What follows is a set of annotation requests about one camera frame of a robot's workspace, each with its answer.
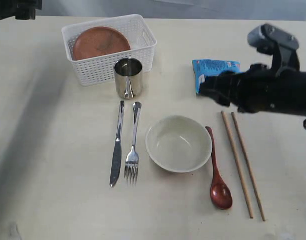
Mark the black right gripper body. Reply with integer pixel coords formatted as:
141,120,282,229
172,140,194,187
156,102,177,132
228,65,306,116

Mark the dark-tipped wooden chopstick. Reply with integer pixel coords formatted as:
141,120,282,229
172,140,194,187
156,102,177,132
231,112,266,222

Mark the blue snack packet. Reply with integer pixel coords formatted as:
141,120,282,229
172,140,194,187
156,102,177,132
192,59,240,95

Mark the cream ceramic bowl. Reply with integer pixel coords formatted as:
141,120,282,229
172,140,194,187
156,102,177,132
145,115,212,173

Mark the dark red wooden spoon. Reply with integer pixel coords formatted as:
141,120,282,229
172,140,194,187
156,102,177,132
205,126,233,210

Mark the shiny stainless steel cup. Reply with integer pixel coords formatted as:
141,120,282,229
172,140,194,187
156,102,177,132
113,57,143,99

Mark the light wooden chopstick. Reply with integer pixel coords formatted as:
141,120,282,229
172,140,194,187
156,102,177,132
221,111,254,219

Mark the steel cutlery handle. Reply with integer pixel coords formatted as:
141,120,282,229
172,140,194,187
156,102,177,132
109,100,125,188
124,101,142,183

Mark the brown wooden plate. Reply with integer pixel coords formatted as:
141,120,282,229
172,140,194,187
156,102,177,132
72,26,131,61

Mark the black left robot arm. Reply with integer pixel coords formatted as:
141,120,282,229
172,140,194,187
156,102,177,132
0,0,42,20

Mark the white perforated plastic basket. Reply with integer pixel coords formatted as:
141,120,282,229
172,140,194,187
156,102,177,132
61,14,157,86

